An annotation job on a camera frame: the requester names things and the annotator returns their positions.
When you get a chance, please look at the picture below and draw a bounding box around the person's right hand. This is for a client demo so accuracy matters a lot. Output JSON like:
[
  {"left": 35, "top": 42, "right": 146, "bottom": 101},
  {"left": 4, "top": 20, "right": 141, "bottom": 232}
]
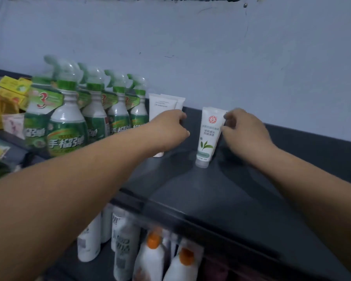
[{"left": 221, "top": 108, "right": 277, "bottom": 165}]

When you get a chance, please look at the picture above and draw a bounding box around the green spray cleaner twin pack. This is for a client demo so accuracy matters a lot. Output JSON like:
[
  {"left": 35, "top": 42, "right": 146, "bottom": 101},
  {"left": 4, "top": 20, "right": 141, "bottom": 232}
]
[
  {"left": 104, "top": 69, "right": 132, "bottom": 135},
  {"left": 126, "top": 73, "right": 149, "bottom": 128},
  {"left": 76, "top": 62, "right": 110, "bottom": 142},
  {"left": 23, "top": 55, "right": 90, "bottom": 158}
]

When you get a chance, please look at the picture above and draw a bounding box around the dark grey shelf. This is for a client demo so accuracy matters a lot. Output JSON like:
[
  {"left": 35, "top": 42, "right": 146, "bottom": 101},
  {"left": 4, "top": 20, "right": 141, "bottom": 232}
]
[{"left": 0, "top": 67, "right": 351, "bottom": 281}]

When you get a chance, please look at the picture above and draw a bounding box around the green tea cleanser tube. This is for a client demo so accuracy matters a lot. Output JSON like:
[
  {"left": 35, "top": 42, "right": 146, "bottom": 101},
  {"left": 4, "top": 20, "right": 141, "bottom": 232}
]
[{"left": 195, "top": 107, "right": 227, "bottom": 169}]

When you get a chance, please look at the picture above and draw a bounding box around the white orange-cap bottle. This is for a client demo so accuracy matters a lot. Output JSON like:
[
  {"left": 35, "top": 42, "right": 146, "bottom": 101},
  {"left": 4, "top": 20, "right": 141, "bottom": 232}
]
[
  {"left": 132, "top": 231, "right": 166, "bottom": 281},
  {"left": 163, "top": 247, "right": 204, "bottom": 281}
]

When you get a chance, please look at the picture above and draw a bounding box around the stack of yellow boxes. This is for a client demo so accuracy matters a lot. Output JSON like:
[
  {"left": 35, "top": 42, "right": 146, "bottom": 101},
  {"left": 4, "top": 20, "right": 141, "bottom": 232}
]
[{"left": 0, "top": 75, "right": 33, "bottom": 131}]

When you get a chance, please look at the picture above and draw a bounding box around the pink white floral box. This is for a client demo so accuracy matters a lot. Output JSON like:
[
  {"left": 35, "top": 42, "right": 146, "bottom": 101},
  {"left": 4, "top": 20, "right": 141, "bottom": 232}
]
[{"left": 1, "top": 113, "right": 25, "bottom": 140}]

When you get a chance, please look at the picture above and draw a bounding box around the person's left forearm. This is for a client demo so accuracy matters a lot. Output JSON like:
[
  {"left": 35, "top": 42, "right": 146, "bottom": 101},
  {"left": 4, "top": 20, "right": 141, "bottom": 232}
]
[{"left": 0, "top": 123, "right": 156, "bottom": 281}]

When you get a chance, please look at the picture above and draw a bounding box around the person's right forearm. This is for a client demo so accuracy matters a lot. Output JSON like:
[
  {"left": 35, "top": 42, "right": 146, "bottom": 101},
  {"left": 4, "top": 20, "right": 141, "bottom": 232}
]
[{"left": 257, "top": 142, "right": 351, "bottom": 276}]

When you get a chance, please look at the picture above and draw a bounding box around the person's left hand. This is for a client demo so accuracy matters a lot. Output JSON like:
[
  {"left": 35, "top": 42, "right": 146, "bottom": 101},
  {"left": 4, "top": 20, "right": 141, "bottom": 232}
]
[{"left": 146, "top": 109, "right": 191, "bottom": 158}]

